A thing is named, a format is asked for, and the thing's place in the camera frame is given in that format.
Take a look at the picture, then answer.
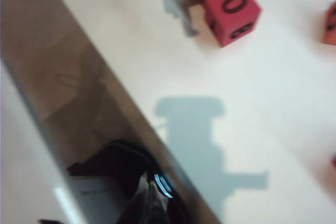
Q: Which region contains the orange block letter Q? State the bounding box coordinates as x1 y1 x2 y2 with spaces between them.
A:
321 0 336 47

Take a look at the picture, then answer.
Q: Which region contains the red block letters B T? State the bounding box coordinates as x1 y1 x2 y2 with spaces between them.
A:
204 0 263 48

